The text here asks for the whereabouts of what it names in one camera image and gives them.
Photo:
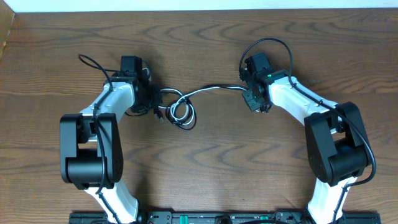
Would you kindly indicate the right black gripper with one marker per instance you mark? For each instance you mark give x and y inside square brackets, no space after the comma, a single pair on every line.
[247,95]

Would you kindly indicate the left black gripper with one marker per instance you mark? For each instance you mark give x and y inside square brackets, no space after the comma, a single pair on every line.
[157,91]

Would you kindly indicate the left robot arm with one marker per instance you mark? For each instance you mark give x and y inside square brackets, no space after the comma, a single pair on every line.
[91,155]

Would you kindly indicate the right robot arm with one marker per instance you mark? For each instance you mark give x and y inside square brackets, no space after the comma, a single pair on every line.
[337,144]

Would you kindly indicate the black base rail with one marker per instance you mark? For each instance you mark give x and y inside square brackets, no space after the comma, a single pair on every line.
[215,218]

